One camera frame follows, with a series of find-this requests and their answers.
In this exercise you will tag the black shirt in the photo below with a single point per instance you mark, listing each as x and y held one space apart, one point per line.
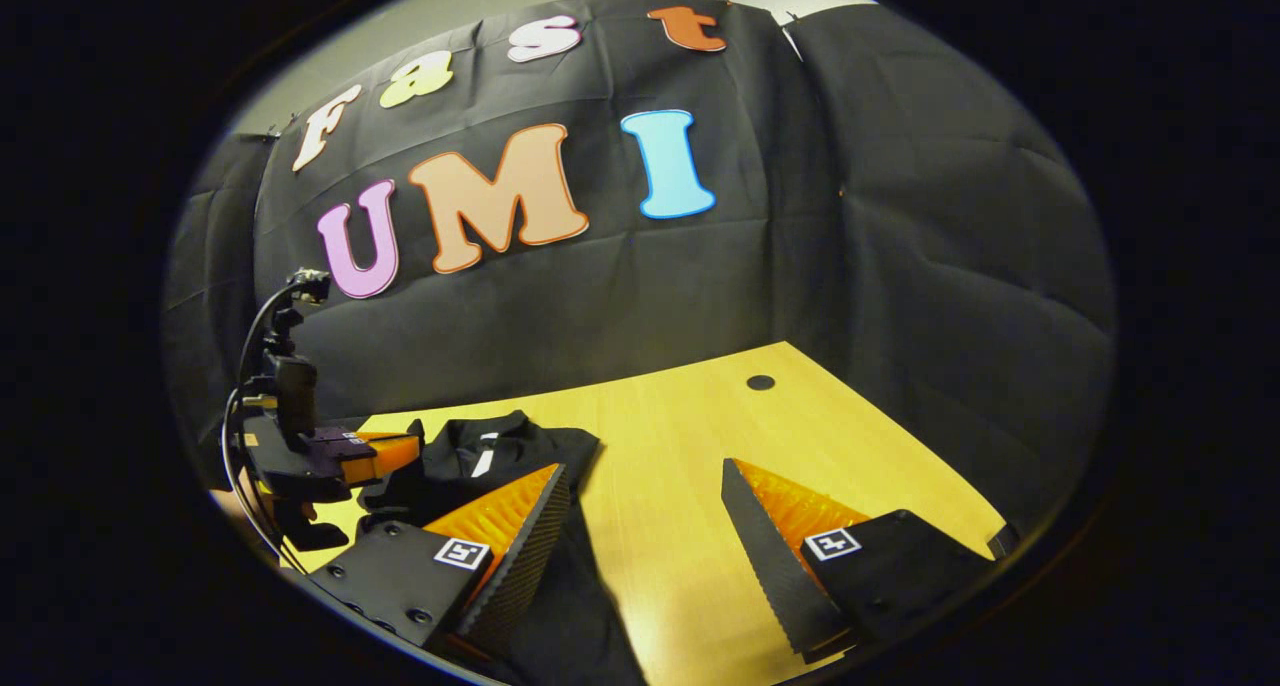
520 446

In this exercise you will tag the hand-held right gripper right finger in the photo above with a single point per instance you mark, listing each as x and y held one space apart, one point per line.
775 576

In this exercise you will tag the black backdrop cloth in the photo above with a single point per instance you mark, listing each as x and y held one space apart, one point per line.
900 216

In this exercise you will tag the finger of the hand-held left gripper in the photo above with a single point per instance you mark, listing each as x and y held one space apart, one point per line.
390 454

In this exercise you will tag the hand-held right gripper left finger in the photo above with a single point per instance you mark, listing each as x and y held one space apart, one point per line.
530 566

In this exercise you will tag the black round table grommet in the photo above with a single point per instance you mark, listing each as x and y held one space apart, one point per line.
760 382

